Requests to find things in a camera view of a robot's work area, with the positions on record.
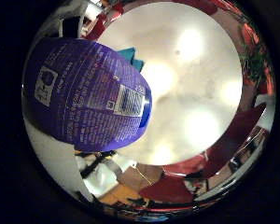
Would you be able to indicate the purple plastic packet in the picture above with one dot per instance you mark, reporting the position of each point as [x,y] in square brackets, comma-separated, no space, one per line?
[84,93]

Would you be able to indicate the teal cloth with white stripes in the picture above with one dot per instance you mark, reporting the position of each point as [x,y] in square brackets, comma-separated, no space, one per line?
[132,57]

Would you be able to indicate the wooden panel with black grid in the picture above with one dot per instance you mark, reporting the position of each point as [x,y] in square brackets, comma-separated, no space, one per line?
[116,196]

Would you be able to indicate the green plant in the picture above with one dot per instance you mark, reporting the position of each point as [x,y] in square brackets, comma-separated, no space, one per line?
[254,63]

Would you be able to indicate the red upholstered seat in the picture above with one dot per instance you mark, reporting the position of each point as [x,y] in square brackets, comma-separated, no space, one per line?
[168,189]

